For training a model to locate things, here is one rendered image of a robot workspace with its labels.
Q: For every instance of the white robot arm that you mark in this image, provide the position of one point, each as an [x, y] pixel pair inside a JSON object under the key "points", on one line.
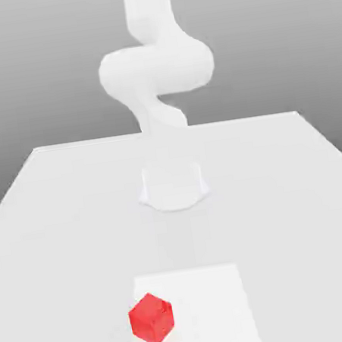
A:
{"points": [[156, 69]]}

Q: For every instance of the small red cube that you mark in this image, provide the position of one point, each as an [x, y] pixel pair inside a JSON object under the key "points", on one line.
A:
{"points": [[151, 320]]}

